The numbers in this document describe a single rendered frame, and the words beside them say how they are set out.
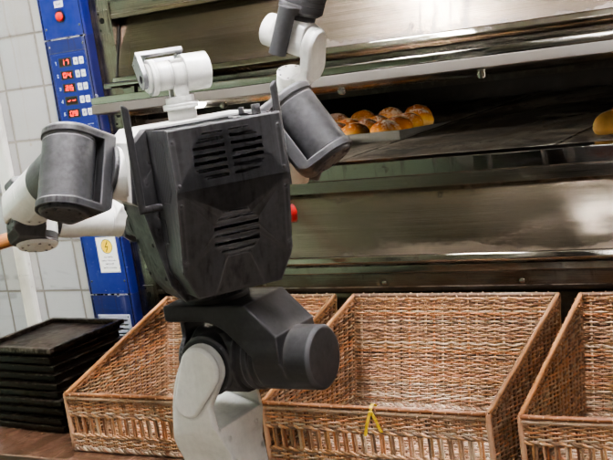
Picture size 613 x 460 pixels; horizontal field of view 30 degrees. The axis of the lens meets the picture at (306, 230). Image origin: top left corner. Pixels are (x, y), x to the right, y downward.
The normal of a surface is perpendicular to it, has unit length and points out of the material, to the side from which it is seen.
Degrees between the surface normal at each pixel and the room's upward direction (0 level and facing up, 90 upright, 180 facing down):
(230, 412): 19
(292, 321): 45
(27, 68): 90
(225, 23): 71
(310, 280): 90
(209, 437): 114
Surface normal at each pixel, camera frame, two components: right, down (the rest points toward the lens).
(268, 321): 0.50, -0.72
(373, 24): -0.52, -0.13
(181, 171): 0.43, 0.09
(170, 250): -0.90, 0.22
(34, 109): -0.51, 0.22
